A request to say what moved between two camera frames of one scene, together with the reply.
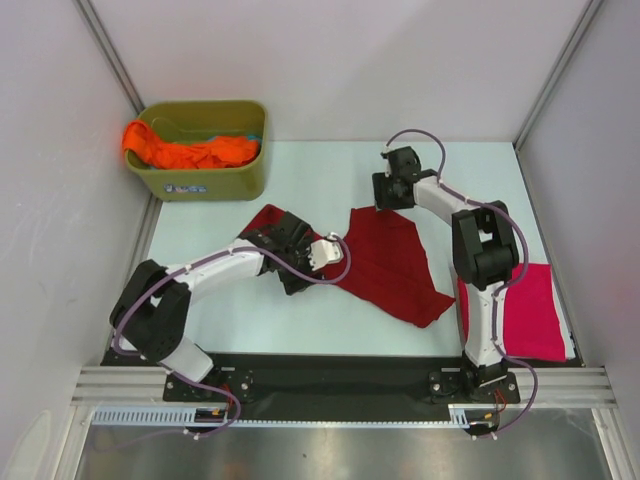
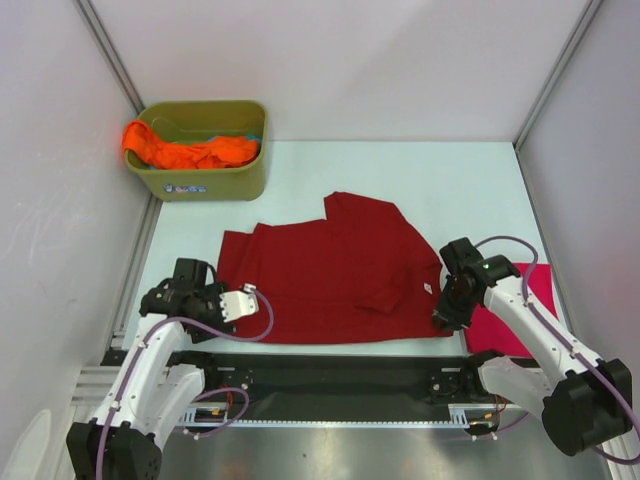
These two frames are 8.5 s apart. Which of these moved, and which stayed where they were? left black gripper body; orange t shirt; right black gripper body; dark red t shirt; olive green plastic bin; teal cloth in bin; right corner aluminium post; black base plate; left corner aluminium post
Moved: dark red t shirt; right black gripper body; left black gripper body
Stayed: left corner aluminium post; black base plate; orange t shirt; olive green plastic bin; teal cloth in bin; right corner aluminium post
